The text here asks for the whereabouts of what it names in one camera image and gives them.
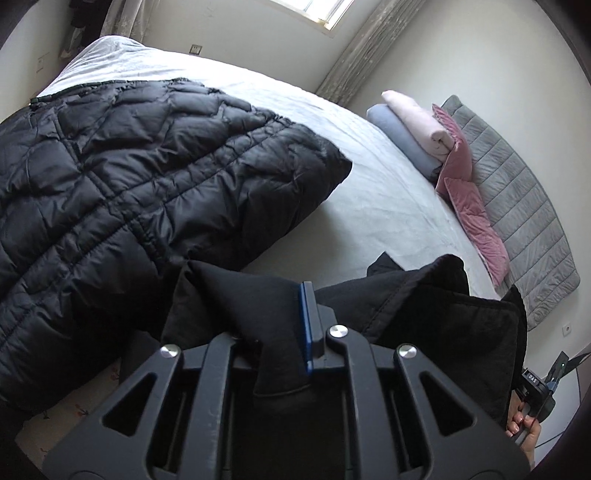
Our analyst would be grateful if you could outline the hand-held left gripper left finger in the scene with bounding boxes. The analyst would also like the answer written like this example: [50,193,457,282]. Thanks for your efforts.
[51,332,260,480]

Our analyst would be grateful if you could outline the thin black cable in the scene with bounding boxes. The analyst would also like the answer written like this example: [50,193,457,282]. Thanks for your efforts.
[536,428,574,449]

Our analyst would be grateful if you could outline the black puffer jacket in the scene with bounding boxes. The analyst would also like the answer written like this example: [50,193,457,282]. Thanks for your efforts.
[0,76,354,414]

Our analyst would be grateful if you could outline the grey quilted headboard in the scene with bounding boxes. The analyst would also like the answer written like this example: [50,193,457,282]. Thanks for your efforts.
[441,95,581,330]

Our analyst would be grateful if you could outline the folded blue blanket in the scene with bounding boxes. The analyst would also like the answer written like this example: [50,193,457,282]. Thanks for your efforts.
[367,104,446,183]

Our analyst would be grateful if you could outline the cherry print bed sheet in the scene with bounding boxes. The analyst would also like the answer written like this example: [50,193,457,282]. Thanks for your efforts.
[18,369,125,457]

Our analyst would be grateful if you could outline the pink velvet pillow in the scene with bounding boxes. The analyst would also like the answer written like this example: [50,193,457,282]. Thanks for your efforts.
[436,178,511,287]
[431,104,474,183]

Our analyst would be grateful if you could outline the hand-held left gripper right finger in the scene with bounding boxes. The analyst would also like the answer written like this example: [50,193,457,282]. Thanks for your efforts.
[299,281,533,480]

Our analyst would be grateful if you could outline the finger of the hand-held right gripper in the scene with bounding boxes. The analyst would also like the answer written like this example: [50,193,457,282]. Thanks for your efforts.
[547,351,591,387]

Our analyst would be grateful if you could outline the dark hanging clothes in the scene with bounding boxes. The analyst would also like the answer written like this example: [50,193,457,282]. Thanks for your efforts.
[68,0,102,21]

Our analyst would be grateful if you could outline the folded pale pink blanket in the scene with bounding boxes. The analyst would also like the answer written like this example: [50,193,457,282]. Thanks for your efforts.
[381,90,455,162]

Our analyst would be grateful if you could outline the person's right hand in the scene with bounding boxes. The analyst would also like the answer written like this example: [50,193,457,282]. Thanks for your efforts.
[505,399,542,469]

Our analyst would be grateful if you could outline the window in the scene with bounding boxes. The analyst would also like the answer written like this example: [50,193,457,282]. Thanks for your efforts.
[270,0,372,32]

